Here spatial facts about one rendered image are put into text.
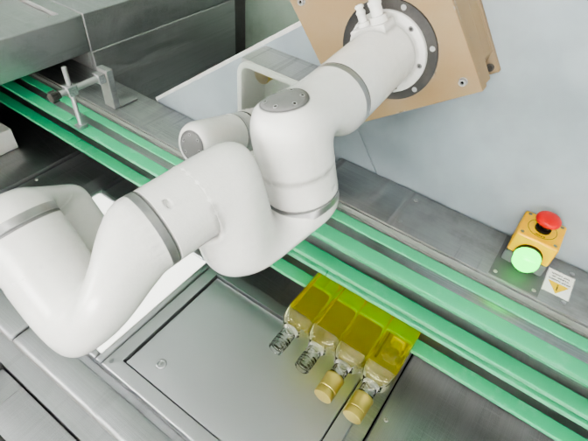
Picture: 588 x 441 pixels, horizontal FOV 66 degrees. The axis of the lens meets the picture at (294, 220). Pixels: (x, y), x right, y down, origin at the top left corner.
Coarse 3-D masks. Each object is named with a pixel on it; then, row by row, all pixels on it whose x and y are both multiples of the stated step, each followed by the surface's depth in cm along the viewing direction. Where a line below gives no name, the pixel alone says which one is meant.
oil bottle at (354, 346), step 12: (360, 312) 86; (372, 312) 86; (384, 312) 86; (360, 324) 84; (372, 324) 84; (384, 324) 84; (348, 336) 82; (360, 336) 82; (372, 336) 82; (336, 348) 81; (348, 348) 80; (360, 348) 80; (372, 348) 81; (336, 360) 80; (348, 360) 79; (360, 360) 79
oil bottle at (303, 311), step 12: (324, 276) 91; (312, 288) 88; (324, 288) 89; (336, 288) 89; (300, 300) 86; (312, 300) 86; (324, 300) 86; (288, 312) 84; (300, 312) 84; (312, 312) 84; (288, 324) 84; (300, 324) 83; (300, 336) 84
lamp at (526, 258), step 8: (520, 248) 76; (528, 248) 75; (536, 248) 75; (512, 256) 77; (520, 256) 75; (528, 256) 74; (536, 256) 74; (520, 264) 75; (528, 264) 74; (536, 264) 74; (528, 272) 76
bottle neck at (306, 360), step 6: (306, 348) 81; (312, 348) 81; (318, 348) 81; (306, 354) 80; (312, 354) 80; (318, 354) 81; (300, 360) 79; (306, 360) 79; (312, 360) 80; (300, 366) 81; (306, 366) 79; (312, 366) 80; (306, 372) 79
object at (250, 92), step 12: (240, 72) 90; (252, 72) 93; (264, 72) 86; (240, 84) 92; (252, 84) 95; (264, 84) 98; (276, 84) 96; (288, 84) 85; (240, 96) 94; (252, 96) 97; (264, 96) 100; (240, 108) 96
